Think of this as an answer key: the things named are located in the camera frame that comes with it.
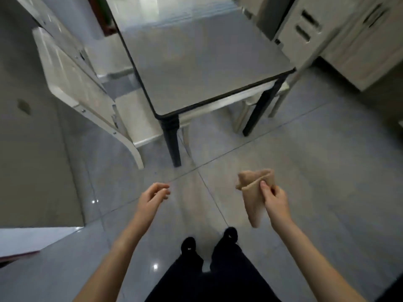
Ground person's left forearm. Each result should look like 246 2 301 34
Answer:
73 217 151 302

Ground person's black right shoe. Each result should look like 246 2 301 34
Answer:
222 227 238 246

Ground person's left hand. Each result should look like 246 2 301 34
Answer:
135 182 171 230

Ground grey table with black legs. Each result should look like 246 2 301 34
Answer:
102 0 296 168

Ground person's black shoe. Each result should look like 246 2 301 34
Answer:
222 227 238 246
181 237 196 256

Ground person's right forearm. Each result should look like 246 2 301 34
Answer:
271 218 368 302

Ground person's black left shoe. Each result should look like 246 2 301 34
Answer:
181 237 196 256

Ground person's right hand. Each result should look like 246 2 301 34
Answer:
260 181 294 231

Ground white dining chair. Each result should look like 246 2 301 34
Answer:
14 0 164 170
231 28 339 134

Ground person's black trousers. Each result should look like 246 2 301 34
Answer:
144 240 282 302

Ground white cabinet with dark handles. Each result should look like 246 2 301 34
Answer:
272 0 403 91

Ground beige cloth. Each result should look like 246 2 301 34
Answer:
236 169 275 229

